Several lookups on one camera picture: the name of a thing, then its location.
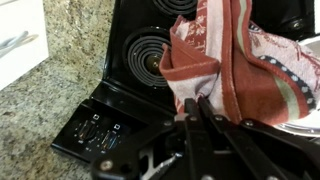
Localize red and pink towel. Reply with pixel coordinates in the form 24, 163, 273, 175
159, 0, 318, 126

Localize black electric stove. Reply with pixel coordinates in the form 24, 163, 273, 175
50, 0, 316, 164

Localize grey wall phone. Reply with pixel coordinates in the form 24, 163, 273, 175
0, 30, 38, 58

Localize black coil burner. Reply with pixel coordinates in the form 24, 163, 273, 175
121, 27, 178, 89
151, 0, 201, 17

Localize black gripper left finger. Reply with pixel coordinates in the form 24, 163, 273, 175
90, 98, 214, 180

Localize black stove knob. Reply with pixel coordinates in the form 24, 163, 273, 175
99, 128, 121, 153
75, 119, 99, 144

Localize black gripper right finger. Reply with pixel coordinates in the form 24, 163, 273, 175
199, 96, 320, 180

